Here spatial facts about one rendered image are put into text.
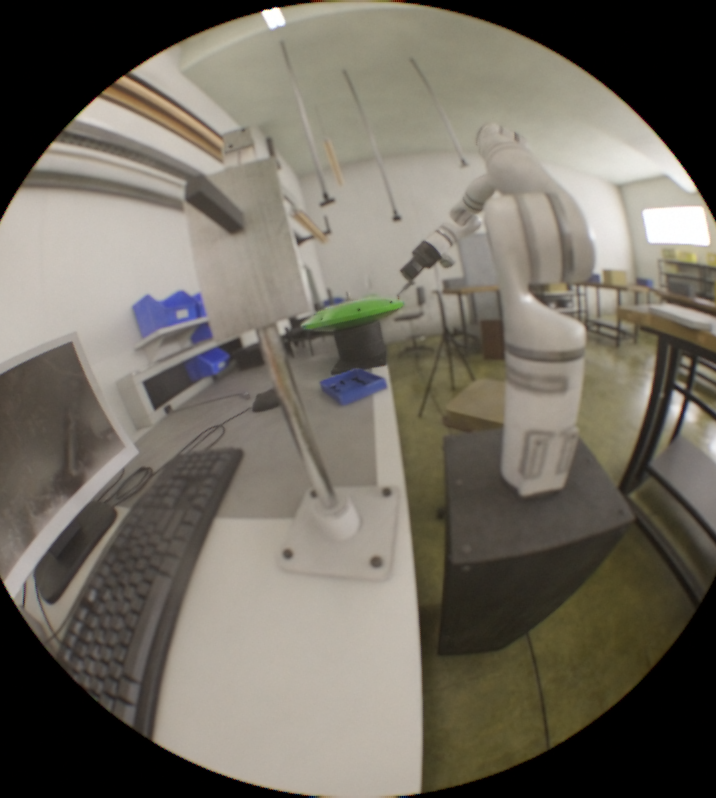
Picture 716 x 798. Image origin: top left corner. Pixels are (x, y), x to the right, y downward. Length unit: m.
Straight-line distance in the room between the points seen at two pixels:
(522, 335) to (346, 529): 0.23
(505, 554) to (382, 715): 0.19
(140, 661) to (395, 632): 0.21
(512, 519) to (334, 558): 0.20
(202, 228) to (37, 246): 1.07
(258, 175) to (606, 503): 0.44
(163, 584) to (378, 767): 0.22
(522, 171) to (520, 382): 0.27
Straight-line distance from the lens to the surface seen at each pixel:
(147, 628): 0.27
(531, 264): 0.24
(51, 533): 0.52
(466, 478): 0.36
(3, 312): 1.06
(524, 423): 0.28
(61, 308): 1.10
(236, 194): 0.16
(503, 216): 0.24
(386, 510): 0.23
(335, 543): 0.22
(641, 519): 1.43
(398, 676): 0.18
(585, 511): 0.35
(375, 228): 5.56
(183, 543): 0.30
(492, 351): 1.28
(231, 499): 0.34
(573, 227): 0.24
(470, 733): 1.13
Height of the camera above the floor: 1.10
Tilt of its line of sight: 23 degrees down
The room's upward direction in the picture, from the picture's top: 14 degrees counter-clockwise
